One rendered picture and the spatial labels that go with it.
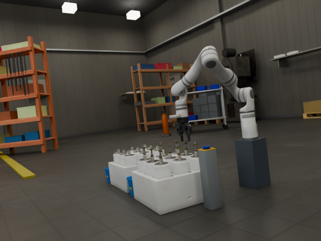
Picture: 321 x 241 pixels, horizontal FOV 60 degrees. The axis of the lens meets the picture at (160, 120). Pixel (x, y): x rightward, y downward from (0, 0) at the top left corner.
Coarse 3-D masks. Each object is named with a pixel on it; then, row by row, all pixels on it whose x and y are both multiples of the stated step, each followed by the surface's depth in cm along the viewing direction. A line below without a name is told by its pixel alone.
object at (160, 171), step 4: (164, 164) 152; (168, 164) 153; (156, 168) 152; (160, 168) 151; (164, 168) 151; (168, 168) 152; (156, 172) 152; (160, 172) 151; (164, 172) 151; (168, 172) 152; (156, 176) 152; (160, 176) 151; (164, 176) 151; (168, 176) 152
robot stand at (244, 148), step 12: (240, 144) 177; (252, 144) 170; (264, 144) 176; (240, 156) 178; (252, 156) 171; (264, 156) 176; (240, 168) 180; (252, 168) 172; (264, 168) 175; (240, 180) 181; (252, 180) 173; (264, 180) 175
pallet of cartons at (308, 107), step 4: (316, 100) 710; (320, 100) 653; (304, 104) 684; (308, 104) 675; (312, 104) 666; (316, 104) 657; (320, 104) 649; (304, 108) 685; (308, 108) 676; (312, 108) 667; (316, 108) 658; (320, 108) 650; (304, 112) 686; (308, 112) 677; (312, 112) 668; (316, 112) 659; (320, 112) 651; (304, 116) 685; (308, 116) 684; (312, 116) 700; (316, 116) 691; (320, 116) 683
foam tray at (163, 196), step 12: (132, 180) 180; (144, 180) 160; (156, 180) 147; (168, 180) 148; (180, 180) 152; (192, 180) 155; (144, 192) 163; (156, 192) 147; (168, 192) 148; (180, 192) 151; (192, 192) 155; (144, 204) 165; (156, 204) 149; (168, 204) 148; (180, 204) 151; (192, 204) 154
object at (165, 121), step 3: (162, 111) 631; (165, 111) 630; (165, 114) 632; (162, 117) 630; (165, 117) 629; (162, 120) 631; (165, 120) 629; (162, 123) 632; (165, 123) 629; (165, 126) 629; (168, 126) 633; (165, 129) 629; (168, 129) 632; (165, 132) 629; (168, 132) 631; (162, 135) 628; (165, 135) 627; (168, 135) 625
